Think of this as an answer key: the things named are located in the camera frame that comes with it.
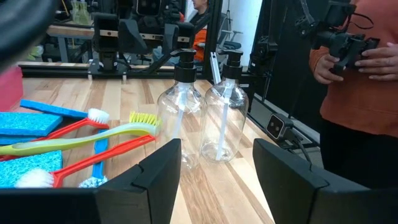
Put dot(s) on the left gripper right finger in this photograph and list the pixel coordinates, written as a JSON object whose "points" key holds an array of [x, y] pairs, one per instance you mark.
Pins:
{"points": [[295, 193]]}

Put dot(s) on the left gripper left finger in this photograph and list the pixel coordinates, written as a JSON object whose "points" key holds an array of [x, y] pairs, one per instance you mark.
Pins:
{"points": [[149, 193]]}

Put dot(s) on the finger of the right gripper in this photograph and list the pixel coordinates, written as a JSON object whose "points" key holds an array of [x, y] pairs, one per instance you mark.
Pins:
{"points": [[185, 35], [105, 32]]}

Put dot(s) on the clear pump bottle black top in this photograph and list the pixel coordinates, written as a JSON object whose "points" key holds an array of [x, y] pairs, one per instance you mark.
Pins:
{"points": [[231, 68], [185, 70]]}

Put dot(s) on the blue brush white bristles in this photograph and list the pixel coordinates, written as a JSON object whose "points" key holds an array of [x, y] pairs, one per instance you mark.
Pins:
{"points": [[99, 168]]}

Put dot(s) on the red brush white bristles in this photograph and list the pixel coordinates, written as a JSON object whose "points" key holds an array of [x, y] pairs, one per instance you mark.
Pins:
{"points": [[77, 124], [102, 155]]}

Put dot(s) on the green brush yellow bristles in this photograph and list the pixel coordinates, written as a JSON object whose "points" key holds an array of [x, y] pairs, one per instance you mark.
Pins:
{"points": [[93, 138]]}

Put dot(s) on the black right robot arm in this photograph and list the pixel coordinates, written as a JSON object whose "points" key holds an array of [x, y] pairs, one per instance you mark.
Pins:
{"points": [[107, 62]]}

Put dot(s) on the seated person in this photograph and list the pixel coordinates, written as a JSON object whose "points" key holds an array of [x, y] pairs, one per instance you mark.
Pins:
{"points": [[200, 40]]}

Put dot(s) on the green soap bottle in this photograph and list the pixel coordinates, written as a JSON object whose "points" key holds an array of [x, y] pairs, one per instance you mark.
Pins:
{"points": [[76, 14], [84, 15]]}

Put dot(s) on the silver aluminium bar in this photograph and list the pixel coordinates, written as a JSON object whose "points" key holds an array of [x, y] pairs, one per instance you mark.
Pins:
{"points": [[215, 68]]}

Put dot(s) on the red plastic tray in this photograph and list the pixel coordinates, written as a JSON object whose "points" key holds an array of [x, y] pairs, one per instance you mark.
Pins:
{"points": [[11, 90]]}

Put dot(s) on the person's hand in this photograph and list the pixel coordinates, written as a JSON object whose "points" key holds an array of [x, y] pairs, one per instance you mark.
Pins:
{"points": [[325, 67], [379, 62]]}

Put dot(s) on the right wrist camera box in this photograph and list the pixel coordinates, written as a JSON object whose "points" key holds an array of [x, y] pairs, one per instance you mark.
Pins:
{"points": [[148, 6]]}

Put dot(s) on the black aluminium table frame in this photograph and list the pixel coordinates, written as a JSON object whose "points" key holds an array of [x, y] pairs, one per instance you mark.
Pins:
{"points": [[62, 71]]}

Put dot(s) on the small black table camera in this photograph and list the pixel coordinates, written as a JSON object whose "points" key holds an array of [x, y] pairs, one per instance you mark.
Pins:
{"points": [[275, 126]]}

